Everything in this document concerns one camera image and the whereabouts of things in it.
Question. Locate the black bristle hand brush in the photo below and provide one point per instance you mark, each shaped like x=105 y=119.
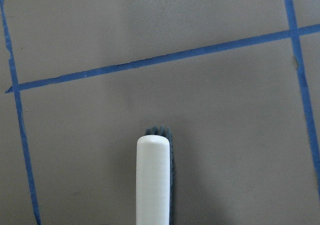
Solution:
x=154 y=191

